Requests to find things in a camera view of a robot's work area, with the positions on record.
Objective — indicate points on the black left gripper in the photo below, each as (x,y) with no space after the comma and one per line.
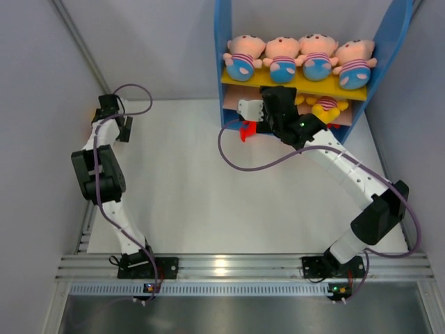
(124,135)

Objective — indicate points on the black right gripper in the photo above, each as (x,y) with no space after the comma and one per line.
(293,94)

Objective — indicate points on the red shark plush toy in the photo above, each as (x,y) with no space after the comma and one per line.
(247,129)

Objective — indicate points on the yellow duck plush striped shirt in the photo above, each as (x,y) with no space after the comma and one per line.
(326,108)

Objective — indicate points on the boy doll striped shirt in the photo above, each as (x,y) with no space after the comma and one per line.
(317,56)

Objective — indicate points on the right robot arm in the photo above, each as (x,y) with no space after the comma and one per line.
(382,203)

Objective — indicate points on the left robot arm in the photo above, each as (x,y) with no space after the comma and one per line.
(102,182)

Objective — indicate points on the blue yellow toy shelf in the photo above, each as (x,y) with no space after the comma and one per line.
(389,39)

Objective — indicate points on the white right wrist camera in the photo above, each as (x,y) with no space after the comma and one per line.
(251,110)

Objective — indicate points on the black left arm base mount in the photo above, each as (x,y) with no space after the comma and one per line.
(139,266)

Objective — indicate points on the metal corner post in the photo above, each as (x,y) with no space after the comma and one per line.
(80,43)

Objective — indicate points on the aluminium rail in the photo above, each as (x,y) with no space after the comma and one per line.
(275,267)

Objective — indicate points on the perforated grey cable duct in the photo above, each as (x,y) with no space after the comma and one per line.
(208,289)

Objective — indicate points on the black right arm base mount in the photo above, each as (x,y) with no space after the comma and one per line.
(318,268)

